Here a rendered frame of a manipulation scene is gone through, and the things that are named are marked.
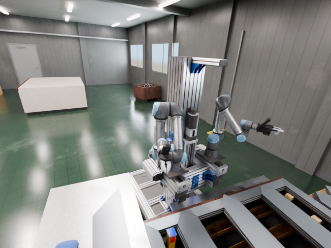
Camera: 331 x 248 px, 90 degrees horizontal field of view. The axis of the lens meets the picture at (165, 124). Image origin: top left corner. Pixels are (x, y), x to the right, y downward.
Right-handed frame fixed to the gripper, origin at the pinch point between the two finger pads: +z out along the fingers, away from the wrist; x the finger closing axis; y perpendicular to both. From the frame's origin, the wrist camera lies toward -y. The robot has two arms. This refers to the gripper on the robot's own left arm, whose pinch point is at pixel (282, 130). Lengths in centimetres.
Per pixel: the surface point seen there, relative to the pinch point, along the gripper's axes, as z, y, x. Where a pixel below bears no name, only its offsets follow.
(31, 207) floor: -253, 127, 154
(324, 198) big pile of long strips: 50, 61, -3
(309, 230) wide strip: 34, 54, 46
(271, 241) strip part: 11, 51, 73
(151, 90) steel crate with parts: -471, 149, -387
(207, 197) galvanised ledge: -45, 72, 48
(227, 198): -25, 53, 53
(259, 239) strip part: 4, 50, 76
